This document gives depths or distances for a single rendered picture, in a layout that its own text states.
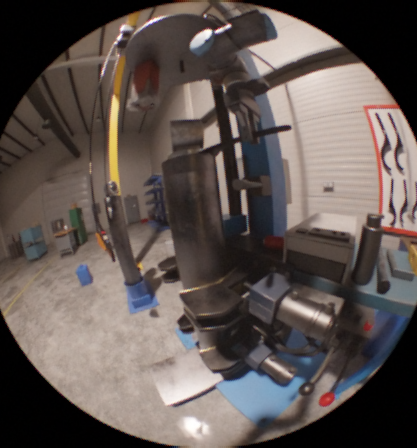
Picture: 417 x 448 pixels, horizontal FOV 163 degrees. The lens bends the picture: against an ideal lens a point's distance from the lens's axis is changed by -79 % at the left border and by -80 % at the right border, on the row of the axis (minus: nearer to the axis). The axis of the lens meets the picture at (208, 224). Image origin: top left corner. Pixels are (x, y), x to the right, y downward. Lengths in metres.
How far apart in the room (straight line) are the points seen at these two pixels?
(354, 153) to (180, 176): 2.14
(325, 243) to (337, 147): 1.94
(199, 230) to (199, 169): 0.20
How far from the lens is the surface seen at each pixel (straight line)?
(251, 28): 0.46
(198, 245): 0.50
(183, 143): 0.55
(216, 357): 0.89
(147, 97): 0.77
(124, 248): 1.80
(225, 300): 0.49
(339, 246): 0.45
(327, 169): 2.28
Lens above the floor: 1.34
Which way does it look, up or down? 12 degrees down
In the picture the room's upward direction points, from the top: 7 degrees counter-clockwise
